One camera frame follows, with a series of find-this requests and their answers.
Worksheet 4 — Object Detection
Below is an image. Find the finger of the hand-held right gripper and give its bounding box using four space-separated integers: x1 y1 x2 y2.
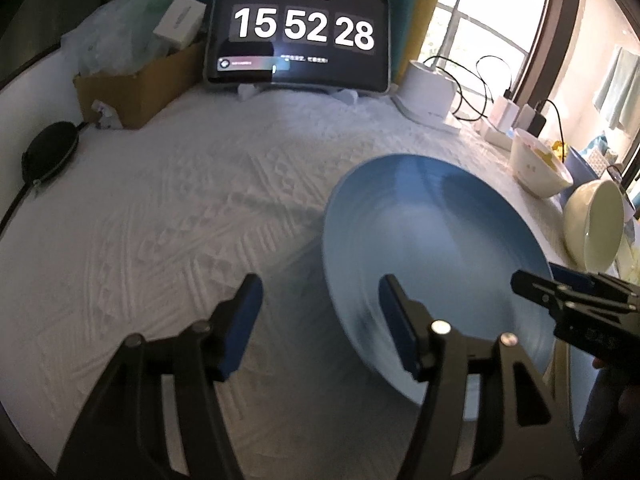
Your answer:
511 270 636 317
549 261 640 306

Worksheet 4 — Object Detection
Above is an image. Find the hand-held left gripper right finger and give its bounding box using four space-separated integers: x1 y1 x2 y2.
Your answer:
378 273 583 480

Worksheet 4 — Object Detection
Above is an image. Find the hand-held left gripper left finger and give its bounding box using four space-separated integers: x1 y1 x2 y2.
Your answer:
56 273 264 480

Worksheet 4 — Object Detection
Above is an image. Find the pale green bowl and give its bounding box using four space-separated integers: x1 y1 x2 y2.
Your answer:
563 178 626 272

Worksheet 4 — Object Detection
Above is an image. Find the light blue plate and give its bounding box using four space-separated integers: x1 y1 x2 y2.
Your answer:
321 154 558 408

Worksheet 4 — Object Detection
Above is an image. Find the strawberry print bowl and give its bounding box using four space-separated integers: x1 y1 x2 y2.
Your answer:
510 127 575 199

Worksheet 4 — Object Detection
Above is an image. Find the black charger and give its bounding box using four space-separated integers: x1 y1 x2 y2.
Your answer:
525 104 549 137

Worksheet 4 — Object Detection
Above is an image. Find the white charger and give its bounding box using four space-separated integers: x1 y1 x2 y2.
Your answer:
487 94 521 128

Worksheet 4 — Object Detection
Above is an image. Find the light blue hanging towel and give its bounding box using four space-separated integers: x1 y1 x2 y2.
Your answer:
594 46 640 133

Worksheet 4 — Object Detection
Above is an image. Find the white tablet stand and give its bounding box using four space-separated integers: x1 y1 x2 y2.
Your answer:
237 84 362 106

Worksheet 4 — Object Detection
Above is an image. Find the white desk lamp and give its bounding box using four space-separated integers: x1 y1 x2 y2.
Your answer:
395 0 526 131

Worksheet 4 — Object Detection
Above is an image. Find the white paper tag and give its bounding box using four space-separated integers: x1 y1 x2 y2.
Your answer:
91 100 124 131

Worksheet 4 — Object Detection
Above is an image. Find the cardboard box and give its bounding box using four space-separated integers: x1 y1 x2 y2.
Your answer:
73 40 207 131

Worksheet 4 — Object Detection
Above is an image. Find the black round device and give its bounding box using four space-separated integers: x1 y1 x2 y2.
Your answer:
21 121 81 183

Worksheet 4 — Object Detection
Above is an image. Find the tablet with clock display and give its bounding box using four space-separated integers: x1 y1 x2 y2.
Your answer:
202 0 392 96

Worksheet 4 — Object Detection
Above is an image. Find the yellow curtain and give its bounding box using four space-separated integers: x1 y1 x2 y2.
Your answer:
397 0 453 86

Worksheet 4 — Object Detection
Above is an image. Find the small white box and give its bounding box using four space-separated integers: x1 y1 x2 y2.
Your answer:
152 0 207 53

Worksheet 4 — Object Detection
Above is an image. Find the clear plastic bag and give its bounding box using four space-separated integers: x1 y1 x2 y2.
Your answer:
60 0 183 78

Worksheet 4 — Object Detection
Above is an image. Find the black charging cable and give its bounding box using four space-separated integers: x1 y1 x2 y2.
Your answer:
534 99 572 147
422 54 514 122

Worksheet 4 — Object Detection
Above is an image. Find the dark door frame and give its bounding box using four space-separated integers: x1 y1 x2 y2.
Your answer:
519 0 584 113

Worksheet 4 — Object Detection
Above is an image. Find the black device cable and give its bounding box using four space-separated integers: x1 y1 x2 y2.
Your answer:
0 179 42 241

